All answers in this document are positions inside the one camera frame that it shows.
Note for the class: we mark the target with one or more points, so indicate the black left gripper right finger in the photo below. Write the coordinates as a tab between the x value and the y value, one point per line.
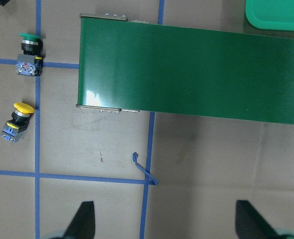
250	224

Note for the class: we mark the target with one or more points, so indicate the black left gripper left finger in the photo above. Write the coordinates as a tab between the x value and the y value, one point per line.
83	224

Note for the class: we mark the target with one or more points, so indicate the green conveyor belt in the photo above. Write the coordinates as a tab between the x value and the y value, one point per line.
136	66

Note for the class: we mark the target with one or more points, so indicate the green plastic tray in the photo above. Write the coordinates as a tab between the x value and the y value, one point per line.
270	14

